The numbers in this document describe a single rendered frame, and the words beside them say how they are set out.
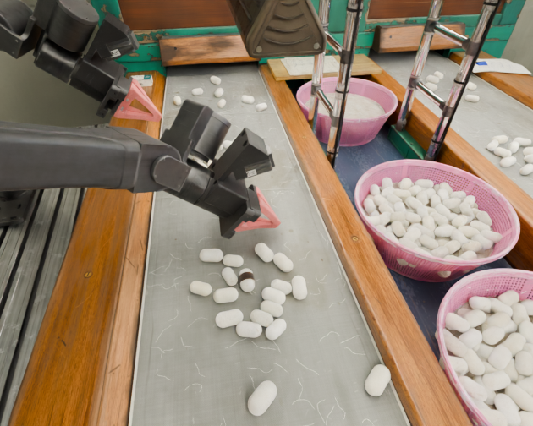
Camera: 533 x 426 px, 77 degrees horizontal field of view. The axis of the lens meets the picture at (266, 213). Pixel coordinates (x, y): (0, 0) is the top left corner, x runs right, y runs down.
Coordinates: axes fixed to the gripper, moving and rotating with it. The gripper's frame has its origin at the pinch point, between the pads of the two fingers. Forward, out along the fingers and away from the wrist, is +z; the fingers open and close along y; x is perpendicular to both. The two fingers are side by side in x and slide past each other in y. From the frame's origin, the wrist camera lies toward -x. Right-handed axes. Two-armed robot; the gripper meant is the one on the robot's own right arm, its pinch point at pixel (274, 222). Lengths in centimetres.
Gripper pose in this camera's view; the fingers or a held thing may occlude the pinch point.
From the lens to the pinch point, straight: 56.7
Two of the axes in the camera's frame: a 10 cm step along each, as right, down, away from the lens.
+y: -1.7, -6.7, 7.2
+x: -6.4, 6.3, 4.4
